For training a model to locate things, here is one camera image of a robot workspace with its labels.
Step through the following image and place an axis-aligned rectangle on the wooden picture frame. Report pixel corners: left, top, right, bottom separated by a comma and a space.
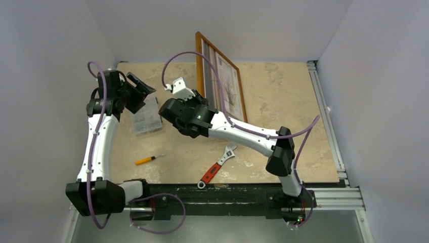
195, 31, 248, 122

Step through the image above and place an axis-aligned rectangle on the yellow handled screwdriver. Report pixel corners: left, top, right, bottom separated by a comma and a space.
135, 154, 165, 166

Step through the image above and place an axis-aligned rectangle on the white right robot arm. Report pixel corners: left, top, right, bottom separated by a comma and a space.
159, 94, 304, 206

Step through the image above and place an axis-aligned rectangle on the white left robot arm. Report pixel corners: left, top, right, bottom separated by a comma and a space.
65, 70, 155, 216

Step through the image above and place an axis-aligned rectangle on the clear plastic screw box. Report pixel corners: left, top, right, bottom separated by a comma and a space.
131, 94, 162, 135

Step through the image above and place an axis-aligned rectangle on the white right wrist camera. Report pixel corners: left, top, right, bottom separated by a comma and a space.
164, 77, 195, 101

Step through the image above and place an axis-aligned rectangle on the red handled adjustable wrench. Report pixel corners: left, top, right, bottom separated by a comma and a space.
197, 142, 237, 189

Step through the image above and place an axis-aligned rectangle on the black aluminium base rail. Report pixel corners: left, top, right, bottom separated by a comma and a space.
128, 183, 317, 223

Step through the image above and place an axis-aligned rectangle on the silver right side rail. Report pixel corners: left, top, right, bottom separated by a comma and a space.
307, 61, 365, 211

